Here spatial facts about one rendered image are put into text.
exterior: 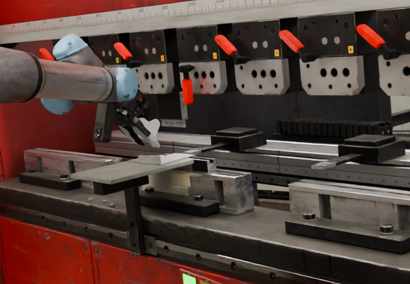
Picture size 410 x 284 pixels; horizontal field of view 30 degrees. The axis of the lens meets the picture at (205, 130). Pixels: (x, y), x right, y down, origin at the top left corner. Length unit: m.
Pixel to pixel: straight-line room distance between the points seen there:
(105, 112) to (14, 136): 0.92
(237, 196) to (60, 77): 0.59
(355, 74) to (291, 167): 0.59
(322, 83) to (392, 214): 0.30
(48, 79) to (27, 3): 1.08
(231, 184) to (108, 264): 0.48
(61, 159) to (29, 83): 1.11
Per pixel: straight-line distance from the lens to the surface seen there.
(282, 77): 1.68
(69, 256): 2.35
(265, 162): 2.14
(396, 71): 1.50
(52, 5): 2.40
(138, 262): 2.05
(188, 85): 1.87
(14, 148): 2.76
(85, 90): 1.58
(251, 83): 1.75
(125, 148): 2.64
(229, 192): 1.89
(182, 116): 2.00
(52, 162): 2.56
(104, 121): 1.88
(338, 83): 1.58
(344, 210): 1.66
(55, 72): 1.49
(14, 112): 2.75
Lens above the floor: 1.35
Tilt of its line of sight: 8 degrees down
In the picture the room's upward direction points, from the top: 5 degrees counter-clockwise
